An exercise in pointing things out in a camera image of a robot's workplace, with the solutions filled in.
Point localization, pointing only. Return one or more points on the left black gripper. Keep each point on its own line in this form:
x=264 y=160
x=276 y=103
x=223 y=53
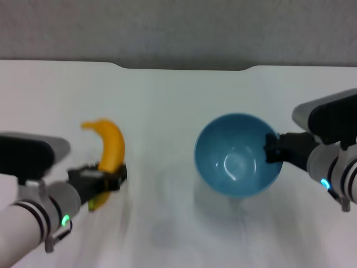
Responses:
x=86 y=184

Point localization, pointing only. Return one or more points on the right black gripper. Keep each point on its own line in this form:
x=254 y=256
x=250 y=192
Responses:
x=297 y=148

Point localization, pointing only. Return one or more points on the yellow banana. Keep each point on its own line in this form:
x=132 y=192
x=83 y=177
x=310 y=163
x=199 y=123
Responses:
x=111 y=142

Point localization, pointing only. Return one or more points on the blue bowl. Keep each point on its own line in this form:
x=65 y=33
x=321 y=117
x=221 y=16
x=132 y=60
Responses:
x=223 y=170

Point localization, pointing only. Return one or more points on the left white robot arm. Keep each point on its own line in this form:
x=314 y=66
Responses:
x=25 y=223

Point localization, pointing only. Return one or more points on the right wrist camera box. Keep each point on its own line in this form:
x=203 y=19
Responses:
x=332 y=117

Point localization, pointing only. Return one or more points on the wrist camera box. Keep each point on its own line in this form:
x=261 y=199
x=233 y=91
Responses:
x=332 y=117
x=25 y=152

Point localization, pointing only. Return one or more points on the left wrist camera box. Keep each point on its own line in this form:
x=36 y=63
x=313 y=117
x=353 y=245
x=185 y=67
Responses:
x=25 y=152

